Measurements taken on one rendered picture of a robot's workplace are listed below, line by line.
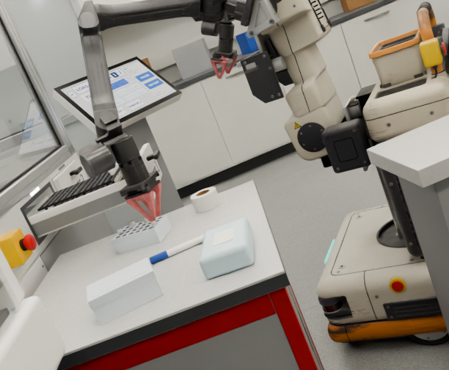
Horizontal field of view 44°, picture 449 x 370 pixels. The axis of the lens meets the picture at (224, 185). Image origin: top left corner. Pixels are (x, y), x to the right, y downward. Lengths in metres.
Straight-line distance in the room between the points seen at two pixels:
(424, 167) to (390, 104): 0.51
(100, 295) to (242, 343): 0.26
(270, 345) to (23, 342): 0.43
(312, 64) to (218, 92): 2.79
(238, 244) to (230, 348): 0.18
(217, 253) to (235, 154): 3.73
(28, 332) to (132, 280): 0.27
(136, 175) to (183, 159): 3.38
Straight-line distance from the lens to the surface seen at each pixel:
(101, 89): 1.44
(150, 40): 5.31
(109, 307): 1.05
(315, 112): 1.88
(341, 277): 1.92
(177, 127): 4.63
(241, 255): 1.00
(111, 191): 1.53
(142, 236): 1.35
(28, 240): 1.38
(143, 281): 1.04
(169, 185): 2.72
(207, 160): 4.69
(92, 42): 1.58
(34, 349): 0.83
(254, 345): 1.02
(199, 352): 1.02
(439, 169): 1.21
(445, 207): 1.28
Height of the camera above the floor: 1.15
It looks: 14 degrees down
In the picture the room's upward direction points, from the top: 22 degrees counter-clockwise
